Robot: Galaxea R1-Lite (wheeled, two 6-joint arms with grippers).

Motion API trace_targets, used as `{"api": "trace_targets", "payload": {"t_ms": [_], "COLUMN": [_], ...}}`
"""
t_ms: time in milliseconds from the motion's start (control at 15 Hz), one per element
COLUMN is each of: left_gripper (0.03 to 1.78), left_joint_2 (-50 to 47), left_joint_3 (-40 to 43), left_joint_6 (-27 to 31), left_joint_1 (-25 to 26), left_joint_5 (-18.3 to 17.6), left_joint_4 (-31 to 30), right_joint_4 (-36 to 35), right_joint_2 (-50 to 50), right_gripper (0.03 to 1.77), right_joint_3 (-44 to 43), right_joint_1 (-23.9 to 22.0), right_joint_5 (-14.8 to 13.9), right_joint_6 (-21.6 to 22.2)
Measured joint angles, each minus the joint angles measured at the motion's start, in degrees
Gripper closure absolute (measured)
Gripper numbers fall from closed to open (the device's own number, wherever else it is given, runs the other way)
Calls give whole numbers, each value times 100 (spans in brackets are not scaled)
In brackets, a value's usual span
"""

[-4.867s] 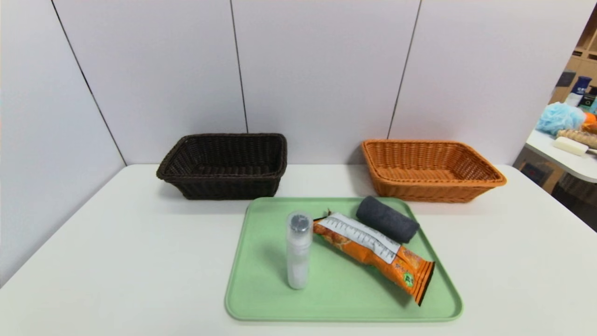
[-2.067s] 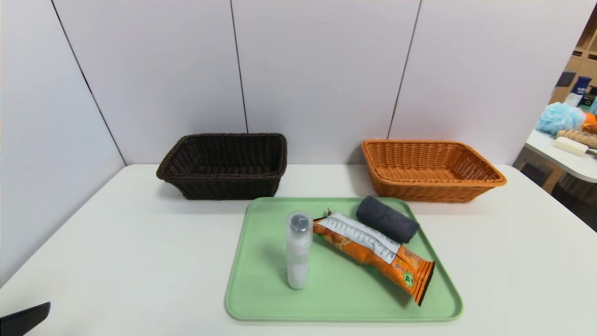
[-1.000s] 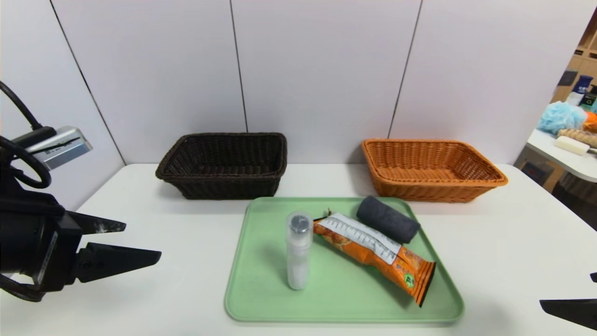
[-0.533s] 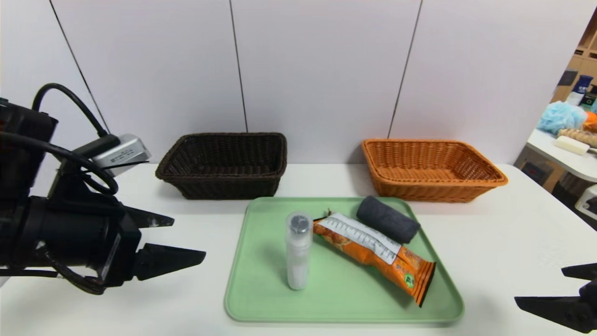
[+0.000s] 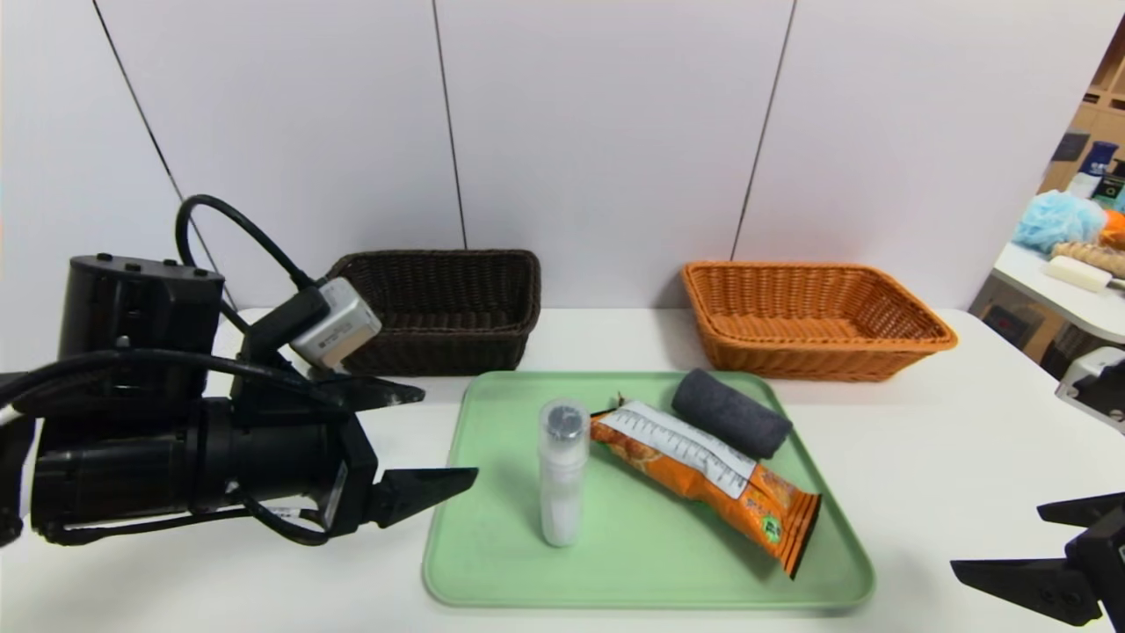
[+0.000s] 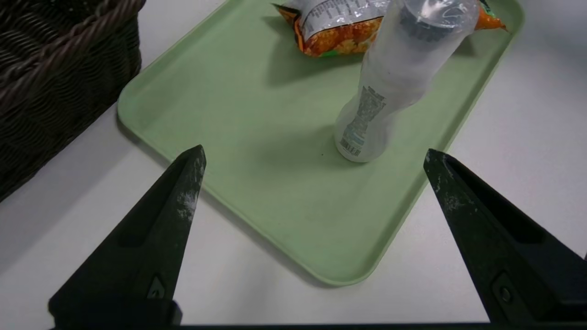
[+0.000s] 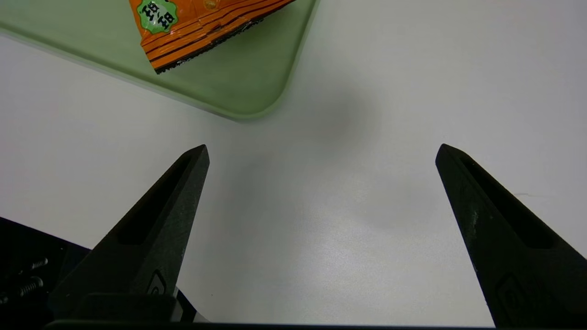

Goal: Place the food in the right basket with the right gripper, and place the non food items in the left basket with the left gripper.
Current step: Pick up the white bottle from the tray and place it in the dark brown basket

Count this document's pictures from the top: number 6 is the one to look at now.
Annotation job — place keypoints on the dark brown wicker basket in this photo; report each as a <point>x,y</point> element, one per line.
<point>50,87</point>

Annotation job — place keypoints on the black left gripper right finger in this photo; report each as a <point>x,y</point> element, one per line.
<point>513,256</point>

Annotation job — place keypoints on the orange snack packet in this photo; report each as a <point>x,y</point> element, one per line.
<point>335,32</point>

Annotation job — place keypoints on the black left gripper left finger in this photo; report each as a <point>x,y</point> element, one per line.
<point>137,256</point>

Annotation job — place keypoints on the translucent white plastic bottle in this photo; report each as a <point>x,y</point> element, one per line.
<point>394,78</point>

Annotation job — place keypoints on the light green plastic tray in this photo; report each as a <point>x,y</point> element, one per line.
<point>257,174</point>

